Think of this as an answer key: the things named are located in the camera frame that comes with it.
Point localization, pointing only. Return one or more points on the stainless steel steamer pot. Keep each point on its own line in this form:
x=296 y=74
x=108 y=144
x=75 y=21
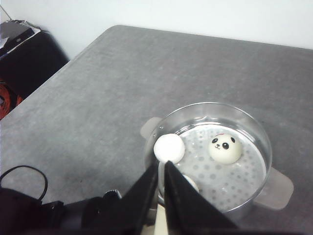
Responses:
x=233 y=188

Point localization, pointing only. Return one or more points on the panda bun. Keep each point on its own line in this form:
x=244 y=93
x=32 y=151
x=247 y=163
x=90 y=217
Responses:
x=225 y=148
x=169 y=147
x=192 y=183

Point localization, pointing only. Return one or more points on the black box beside table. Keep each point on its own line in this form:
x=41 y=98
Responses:
x=29 y=57

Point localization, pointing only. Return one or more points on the orange black object on floor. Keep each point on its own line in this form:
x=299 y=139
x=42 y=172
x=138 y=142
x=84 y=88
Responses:
x=8 y=99

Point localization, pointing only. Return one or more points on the cream rectangular plastic tray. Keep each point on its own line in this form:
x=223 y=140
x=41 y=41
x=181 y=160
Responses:
x=160 y=222

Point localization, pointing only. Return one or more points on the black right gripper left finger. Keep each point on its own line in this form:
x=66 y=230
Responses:
x=127 y=216

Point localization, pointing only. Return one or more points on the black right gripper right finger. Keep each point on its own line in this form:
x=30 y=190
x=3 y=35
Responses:
x=187 y=212

